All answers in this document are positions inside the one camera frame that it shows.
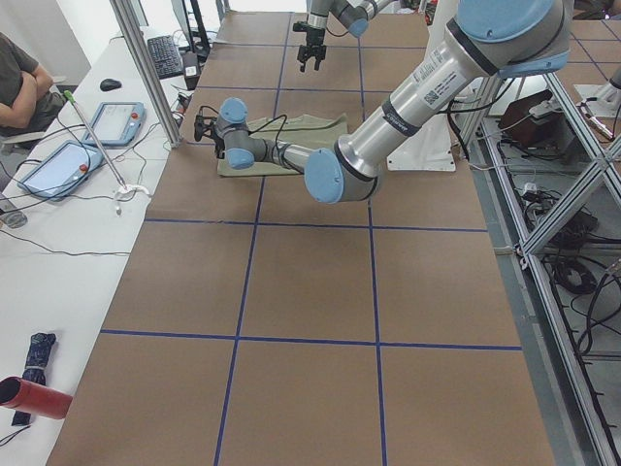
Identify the upper teach pendant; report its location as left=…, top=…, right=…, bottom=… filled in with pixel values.
left=90, top=102, right=146, bottom=149

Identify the brown box under frame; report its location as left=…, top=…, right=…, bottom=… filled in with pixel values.
left=499, top=89, right=561, bottom=147

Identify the black computer mouse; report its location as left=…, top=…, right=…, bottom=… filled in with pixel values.
left=99, top=79, right=122, bottom=92

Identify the aluminium frame post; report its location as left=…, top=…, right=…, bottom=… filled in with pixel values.
left=110, top=0, right=181, bottom=149

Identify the red bottle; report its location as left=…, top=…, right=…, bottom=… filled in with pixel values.
left=1, top=377, right=73, bottom=419

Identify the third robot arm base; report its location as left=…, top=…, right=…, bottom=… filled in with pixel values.
left=573, top=68, right=620, bottom=118

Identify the long grabber stick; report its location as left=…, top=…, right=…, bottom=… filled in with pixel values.
left=63, top=90, right=151, bottom=215

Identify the dark blue folded cloth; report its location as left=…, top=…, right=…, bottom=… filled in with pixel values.
left=10, top=332, right=57, bottom=427

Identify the lower teach pendant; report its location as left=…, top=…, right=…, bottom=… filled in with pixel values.
left=17, top=141, right=103, bottom=201

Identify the teach pendant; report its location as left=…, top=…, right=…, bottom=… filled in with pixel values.
left=90, top=102, right=146, bottom=149
left=17, top=141, right=103, bottom=201

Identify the olive green t-shirt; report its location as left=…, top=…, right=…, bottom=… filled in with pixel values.
left=216, top=113, right=348, bottom=178

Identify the white mounting plate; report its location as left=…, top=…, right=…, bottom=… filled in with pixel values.
left=387, top=116, right=456, bottom=172

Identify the seated person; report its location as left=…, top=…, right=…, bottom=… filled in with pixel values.
left=1, top=34, right=66, bottom=137

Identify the black keyboard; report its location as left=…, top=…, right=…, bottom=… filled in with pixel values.
left=147, top=35, right=183, bottom=79

